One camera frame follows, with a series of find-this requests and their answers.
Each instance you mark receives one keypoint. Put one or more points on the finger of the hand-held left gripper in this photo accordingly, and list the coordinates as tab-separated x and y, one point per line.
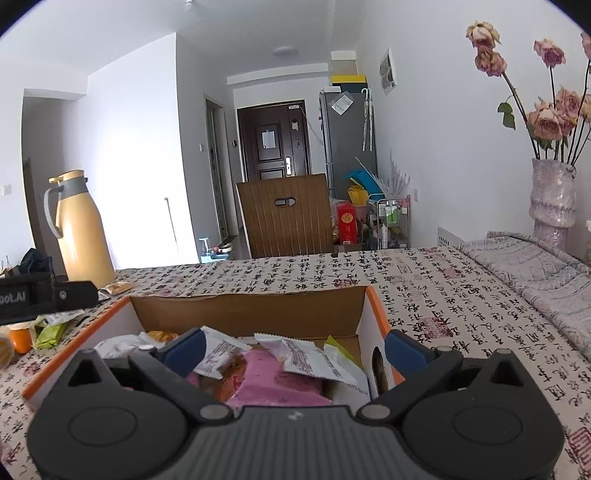
76	294

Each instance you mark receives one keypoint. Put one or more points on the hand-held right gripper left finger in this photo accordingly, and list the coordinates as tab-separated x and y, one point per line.
184	348

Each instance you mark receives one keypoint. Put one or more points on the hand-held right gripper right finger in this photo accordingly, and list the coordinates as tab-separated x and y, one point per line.
408	350

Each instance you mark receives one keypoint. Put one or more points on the yellow-green snack packet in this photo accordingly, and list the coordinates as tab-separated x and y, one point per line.
344	353

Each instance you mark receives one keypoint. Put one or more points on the red cardboard box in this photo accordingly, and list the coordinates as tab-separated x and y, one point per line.
254	309

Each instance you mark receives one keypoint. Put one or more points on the white snack packet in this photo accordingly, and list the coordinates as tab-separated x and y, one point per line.
221	350
351	394
309	357
120	345

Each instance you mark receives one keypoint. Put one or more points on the brown cookie packet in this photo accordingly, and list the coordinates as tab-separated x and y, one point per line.
162	337

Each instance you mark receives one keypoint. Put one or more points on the white sachet packet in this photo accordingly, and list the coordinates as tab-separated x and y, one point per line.
60	317

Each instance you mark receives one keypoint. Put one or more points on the dark bag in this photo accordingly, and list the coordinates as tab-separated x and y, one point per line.
34	261

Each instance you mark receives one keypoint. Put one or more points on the clear cookie packet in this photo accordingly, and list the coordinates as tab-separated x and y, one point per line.
117	288

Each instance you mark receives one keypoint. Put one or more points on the orange fruit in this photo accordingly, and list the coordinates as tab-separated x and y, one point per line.
21	339

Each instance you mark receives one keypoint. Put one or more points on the green snack packet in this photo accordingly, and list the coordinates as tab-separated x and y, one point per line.
51	336

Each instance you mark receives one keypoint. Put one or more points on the yellow thermos jug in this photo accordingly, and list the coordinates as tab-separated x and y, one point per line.
83	230

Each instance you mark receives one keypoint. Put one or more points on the pink snack packet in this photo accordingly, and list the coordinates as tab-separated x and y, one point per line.
281	390

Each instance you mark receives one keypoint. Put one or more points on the red gift box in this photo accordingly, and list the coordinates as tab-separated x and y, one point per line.
346	224

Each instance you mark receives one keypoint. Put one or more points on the folded quilted blanket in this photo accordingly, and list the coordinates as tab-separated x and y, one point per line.
531	277

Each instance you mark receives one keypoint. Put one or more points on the yellow bag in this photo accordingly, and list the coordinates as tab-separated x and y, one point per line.
358	194

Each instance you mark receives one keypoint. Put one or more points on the pale purple dried stems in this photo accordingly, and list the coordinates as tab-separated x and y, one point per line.
397	177

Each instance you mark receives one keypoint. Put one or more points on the blue plastic dustpan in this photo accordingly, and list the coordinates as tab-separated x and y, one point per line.
362	180

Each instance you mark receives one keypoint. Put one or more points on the grey interior door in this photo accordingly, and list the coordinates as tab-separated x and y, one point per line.
217	170

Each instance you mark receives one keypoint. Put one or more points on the pink textured vase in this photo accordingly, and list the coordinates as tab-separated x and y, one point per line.
551	203

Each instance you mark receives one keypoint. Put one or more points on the grey refrigerator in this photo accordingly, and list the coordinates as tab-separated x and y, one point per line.
346	138

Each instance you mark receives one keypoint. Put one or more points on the dark brown entrance door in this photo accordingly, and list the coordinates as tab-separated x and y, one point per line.
272	138

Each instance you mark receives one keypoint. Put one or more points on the hanging white umbrellas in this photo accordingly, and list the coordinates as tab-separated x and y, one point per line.
368	120

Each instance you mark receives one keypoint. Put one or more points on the dried pink rose bouquet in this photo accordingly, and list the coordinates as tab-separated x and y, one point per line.
549	122

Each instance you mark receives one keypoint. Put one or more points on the yellow and dark box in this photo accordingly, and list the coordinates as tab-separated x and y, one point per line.
348	79

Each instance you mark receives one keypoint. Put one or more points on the pale box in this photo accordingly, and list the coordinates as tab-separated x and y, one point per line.
344	62

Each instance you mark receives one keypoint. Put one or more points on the round ceiling lamp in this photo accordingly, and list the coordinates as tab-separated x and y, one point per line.
285	50

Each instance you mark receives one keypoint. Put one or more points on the white wall panel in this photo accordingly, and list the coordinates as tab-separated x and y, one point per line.
388	71

